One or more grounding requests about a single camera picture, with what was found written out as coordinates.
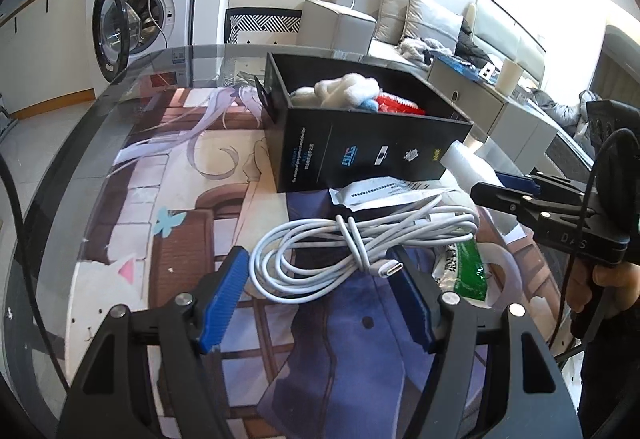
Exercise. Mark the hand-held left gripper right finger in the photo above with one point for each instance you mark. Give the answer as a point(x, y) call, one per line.
point(412, 304)

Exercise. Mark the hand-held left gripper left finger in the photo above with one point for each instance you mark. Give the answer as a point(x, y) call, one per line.
point(225, 304)

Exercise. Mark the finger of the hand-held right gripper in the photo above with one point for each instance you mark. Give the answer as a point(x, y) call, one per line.
point(495, 196)
point(515, 182)

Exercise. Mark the green white medicine packet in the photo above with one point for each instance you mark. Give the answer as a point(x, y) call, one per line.
point(465, 276)

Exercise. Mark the white packet black print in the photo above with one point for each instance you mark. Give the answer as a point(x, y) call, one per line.
point(380, 191)

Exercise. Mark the red packet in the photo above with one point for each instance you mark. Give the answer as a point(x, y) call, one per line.
point(400, 105)

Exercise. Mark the black cardboard box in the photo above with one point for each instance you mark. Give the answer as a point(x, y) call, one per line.
point(350, 154)

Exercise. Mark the small blue soft piece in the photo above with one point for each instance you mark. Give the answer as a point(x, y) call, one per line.
point(370, 105)

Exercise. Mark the white plush toy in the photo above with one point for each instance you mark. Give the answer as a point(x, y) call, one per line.
point(340, 89)

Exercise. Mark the person's right forearm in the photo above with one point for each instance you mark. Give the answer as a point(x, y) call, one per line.
point(615, 369)

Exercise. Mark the person's right hand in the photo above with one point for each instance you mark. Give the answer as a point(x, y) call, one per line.
point(620, 279)

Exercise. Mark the grey clothes pile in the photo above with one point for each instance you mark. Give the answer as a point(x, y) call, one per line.
point(560, 109)

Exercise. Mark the beige side cabinet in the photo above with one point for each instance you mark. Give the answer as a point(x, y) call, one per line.
point(480, 91)

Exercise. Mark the white cylinder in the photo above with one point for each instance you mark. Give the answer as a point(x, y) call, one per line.
point(509, 76)

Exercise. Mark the blue flat item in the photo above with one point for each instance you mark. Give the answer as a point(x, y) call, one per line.
point(457, 65)

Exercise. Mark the black clothing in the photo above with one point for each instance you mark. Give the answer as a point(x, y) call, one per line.
point(470, 49)

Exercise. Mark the pale green cushion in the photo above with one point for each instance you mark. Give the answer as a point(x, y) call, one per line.
point(505, 39)

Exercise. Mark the printed table mat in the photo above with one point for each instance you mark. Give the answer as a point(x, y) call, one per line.
point(165, 169)

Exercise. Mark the grey fluffy cloth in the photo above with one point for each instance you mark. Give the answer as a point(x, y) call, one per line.
point(417, 50)

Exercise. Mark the grey cushion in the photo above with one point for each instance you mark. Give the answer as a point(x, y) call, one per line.
point(432, 21)

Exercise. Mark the beige cushion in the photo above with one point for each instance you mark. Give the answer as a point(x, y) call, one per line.
point(390, 11)

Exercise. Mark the grey sofa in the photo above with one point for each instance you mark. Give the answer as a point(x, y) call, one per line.
point(340, 24)

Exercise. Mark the patterned back chair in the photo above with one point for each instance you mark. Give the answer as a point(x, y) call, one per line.
point(262, 24)

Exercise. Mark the white kitchen counter cabinet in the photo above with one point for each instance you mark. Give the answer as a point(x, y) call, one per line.
point(45, 49)

